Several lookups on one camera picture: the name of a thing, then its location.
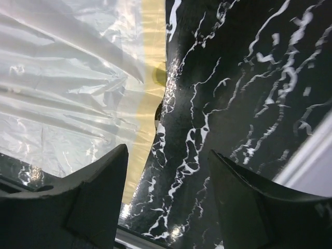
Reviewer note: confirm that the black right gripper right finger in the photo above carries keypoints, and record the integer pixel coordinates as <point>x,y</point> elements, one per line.
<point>254,212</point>

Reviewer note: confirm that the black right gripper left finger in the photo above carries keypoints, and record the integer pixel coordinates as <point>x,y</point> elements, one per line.
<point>80,210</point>

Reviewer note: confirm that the detached white trash bag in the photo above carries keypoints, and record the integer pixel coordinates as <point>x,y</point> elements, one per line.
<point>78,78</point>

